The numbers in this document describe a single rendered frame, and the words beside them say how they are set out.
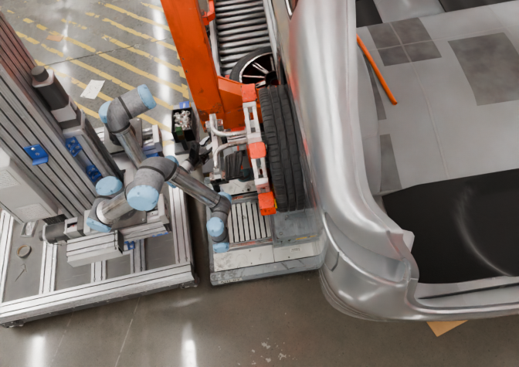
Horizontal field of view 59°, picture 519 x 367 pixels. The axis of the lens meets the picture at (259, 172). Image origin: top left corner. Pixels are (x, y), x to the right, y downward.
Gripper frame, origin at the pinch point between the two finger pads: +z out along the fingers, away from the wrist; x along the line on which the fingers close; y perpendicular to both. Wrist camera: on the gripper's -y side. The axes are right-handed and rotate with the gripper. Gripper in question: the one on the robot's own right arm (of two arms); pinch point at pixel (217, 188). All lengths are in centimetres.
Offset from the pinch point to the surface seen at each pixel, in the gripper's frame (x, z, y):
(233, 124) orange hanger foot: -10, 65, -27
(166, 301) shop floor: 50, -23, -83
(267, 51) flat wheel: -41, 134, -32
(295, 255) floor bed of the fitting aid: -35, -9, -75
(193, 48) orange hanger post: 1, 65, 38
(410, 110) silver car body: -101, 14, 20
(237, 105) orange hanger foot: -15, 67, -13
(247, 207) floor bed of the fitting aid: -9, 32, -77
